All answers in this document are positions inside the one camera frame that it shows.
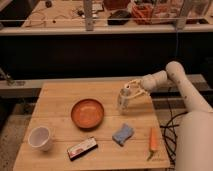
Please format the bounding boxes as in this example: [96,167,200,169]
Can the black cable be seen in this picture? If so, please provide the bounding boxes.
[159,87,188,164]

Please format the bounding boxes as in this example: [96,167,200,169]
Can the grey metal post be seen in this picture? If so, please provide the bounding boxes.
[83,0,93,31]
[175,0,193,30]

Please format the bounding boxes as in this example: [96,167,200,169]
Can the orange carrot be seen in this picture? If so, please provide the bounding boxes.
[147,127,158,160]

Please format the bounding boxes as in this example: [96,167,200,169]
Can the grey metal post right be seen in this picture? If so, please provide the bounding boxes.
[175,0,193,30]

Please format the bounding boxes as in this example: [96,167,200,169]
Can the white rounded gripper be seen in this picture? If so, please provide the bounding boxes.
[124,74,157,98]

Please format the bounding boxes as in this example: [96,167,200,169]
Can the orange basket on shelf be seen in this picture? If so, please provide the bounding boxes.
[132,4,152,25]

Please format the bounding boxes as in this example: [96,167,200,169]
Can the black pouch on shelf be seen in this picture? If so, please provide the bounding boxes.
[107,10,131,25]

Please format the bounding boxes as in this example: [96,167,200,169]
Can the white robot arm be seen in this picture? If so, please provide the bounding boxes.
[124,61,213,171]

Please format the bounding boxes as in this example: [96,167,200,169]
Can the orange round bowl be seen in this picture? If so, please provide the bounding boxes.
[71,99,104,129]

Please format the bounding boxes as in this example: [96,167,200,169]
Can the black and white box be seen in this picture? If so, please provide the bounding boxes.
[67,137,98,161]

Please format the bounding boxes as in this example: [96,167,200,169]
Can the blue sponge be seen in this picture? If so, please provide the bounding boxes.
[112,124,134,146]

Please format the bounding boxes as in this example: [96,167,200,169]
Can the white cup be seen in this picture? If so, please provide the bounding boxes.
[28,126,52,151]

